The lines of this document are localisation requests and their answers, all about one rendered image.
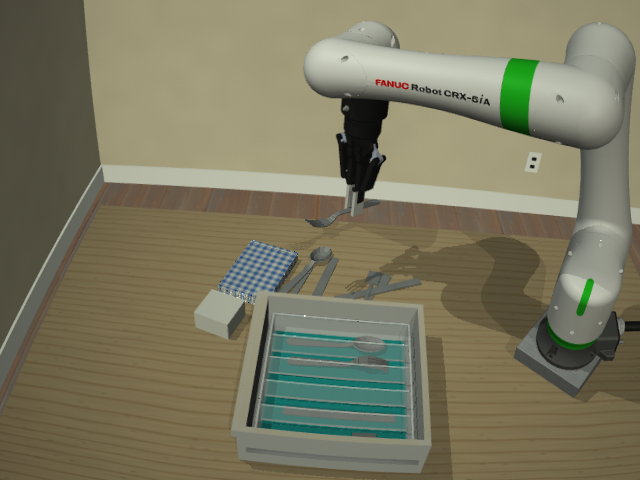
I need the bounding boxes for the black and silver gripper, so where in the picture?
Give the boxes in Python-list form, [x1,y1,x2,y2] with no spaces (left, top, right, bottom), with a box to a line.
[336,117,386,217]

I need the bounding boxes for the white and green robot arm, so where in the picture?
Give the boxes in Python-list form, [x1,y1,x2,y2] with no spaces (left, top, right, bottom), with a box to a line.
[303,21,640,370]

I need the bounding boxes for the blue and white checkered towel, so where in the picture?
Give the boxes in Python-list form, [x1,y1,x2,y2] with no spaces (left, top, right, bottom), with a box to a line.
[218,240,298,305]

